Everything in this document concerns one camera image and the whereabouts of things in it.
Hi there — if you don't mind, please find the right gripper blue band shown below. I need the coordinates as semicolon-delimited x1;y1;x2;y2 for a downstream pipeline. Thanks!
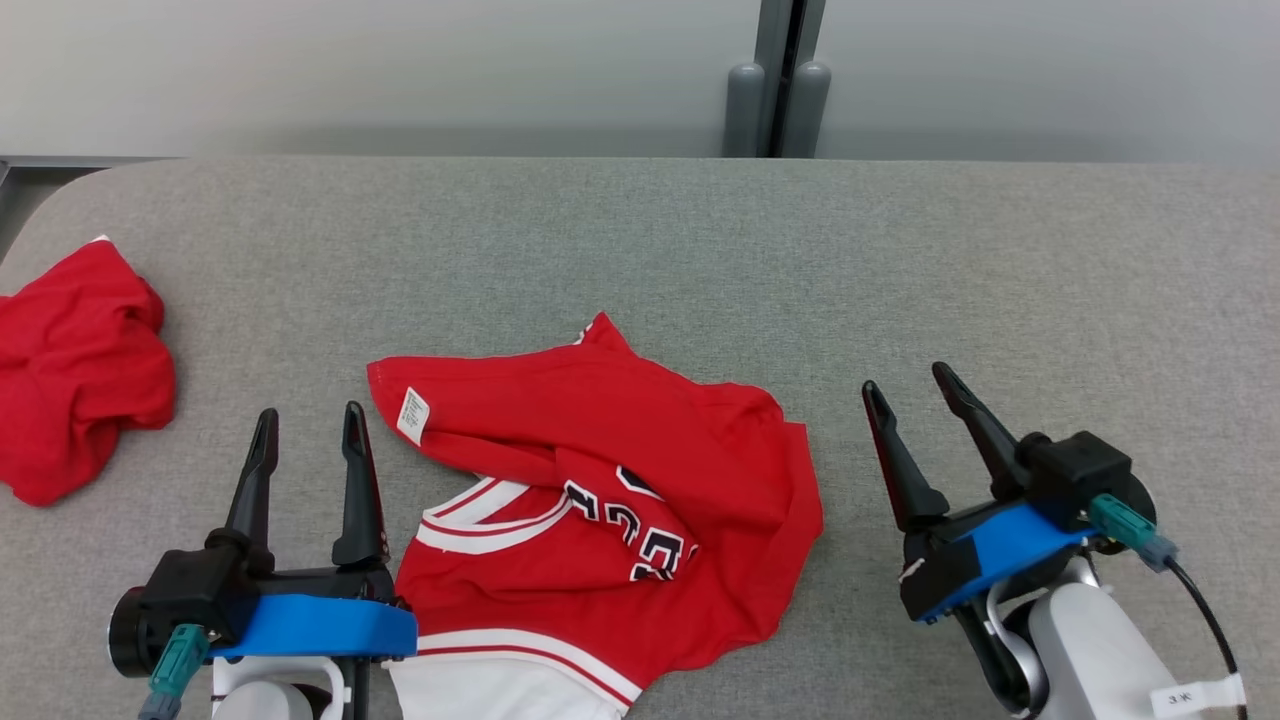
862;362;1159;623

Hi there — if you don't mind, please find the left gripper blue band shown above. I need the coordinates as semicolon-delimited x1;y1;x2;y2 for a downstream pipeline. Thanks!
108;401;418;681

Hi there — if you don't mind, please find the red shorts white stripe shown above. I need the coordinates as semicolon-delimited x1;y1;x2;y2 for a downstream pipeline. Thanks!
0;237;178;508

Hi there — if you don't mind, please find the red white basketball jersey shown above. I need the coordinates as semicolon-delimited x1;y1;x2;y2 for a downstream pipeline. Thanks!
367;312;826;720

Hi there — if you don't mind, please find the grey cylinder partition foot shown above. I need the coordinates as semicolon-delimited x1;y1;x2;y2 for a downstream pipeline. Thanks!
780;60;832;159
723;62;766;159

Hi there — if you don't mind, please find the right camera cable teal plug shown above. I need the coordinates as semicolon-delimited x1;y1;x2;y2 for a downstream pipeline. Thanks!
1088;493;1251;720

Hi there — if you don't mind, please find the camera cable teal plug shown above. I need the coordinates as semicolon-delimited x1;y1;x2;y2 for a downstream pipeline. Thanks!
1088;493;1251;720
138;625;211;720

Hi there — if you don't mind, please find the left camera cable teal plug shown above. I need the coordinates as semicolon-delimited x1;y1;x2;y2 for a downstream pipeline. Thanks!
138;625;211;720

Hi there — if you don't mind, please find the white cable label tag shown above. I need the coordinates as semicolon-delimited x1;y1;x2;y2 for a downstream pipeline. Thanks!
1150;675;1246;719

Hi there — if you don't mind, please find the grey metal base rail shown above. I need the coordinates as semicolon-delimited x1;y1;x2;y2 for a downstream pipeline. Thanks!
0;155;186;256

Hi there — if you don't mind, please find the grey partition frame post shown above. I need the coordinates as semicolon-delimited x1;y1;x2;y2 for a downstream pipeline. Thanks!
755;0;829;159

